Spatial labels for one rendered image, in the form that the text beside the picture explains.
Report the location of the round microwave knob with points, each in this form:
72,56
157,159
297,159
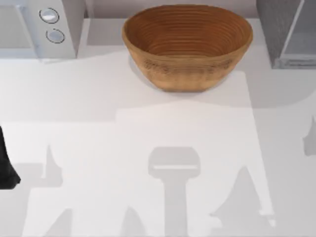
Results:
49,15
55,35

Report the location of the brown woven basket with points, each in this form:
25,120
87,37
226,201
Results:
187,44

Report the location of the pale microwave oven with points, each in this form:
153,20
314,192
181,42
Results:
37,27

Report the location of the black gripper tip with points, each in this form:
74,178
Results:
6,170

